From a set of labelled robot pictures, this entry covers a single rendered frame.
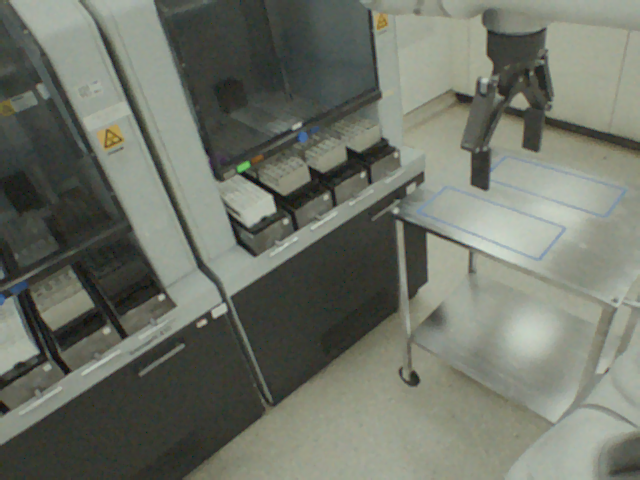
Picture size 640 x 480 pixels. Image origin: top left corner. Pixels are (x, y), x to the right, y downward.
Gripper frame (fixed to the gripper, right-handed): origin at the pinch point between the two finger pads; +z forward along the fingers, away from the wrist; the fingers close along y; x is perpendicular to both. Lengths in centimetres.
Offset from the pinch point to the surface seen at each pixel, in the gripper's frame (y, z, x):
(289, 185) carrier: 3, 35, 73
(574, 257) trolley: 27.8, 37.9, -2.1
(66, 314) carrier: -66, 35, 74
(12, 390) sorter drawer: -85, 41, 66
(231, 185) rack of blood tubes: -10, 33, 86
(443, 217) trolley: 21, 38, 30
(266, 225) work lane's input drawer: -11, 39, 67
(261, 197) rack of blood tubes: -8, 33, 72
